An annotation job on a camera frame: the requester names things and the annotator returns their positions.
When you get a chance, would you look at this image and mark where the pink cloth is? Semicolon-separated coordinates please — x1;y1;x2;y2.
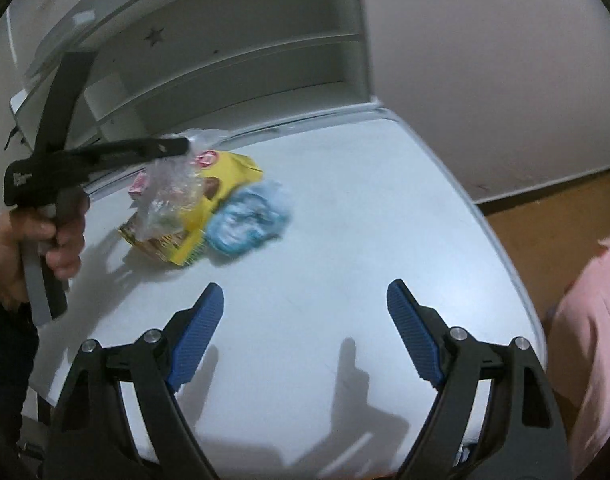
550;220;610;480

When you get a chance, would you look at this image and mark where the yellow snack bag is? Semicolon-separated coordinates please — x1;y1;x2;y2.
119;149;265;267

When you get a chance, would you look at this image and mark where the white desk shelf unit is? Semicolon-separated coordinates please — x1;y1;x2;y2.
10;0;381;151

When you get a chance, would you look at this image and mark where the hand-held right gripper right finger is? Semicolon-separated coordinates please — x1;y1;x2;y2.
386;280;573;480

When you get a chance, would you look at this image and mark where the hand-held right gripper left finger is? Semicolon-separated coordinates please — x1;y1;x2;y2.
45;282;225;480

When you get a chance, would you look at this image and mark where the light blue crumpled wrapper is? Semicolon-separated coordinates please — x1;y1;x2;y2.
205;180;292;256

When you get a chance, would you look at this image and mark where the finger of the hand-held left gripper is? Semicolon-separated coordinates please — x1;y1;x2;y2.
60;136;193;167
32;51;98;157

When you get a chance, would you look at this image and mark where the person's left hand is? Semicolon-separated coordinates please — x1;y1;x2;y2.
0;205;88;311

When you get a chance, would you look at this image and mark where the small pink packet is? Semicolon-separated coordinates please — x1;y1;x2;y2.
129;172;153;201

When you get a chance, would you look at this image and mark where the person's left forearm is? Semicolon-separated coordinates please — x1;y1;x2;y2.
0;280;40;480

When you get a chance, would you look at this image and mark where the clear plastic bag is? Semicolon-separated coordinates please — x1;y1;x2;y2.
135;130;231;241

